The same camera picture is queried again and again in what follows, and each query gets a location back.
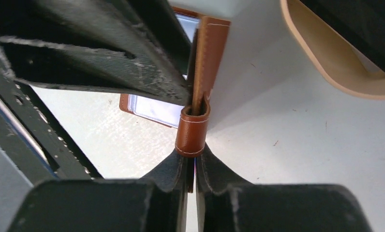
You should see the black card in tray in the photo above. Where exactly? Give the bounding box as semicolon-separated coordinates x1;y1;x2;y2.
302;0;385;72

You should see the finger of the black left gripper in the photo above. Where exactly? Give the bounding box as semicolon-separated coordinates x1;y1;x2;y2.
0;0;192;105

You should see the brown leather card holder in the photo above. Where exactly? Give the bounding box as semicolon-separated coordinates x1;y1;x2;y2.
119;6;231;158

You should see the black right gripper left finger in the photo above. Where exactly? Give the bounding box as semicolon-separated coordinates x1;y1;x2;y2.
8;151;188;232

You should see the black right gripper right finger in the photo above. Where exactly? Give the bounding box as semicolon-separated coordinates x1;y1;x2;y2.
195;146;372;232

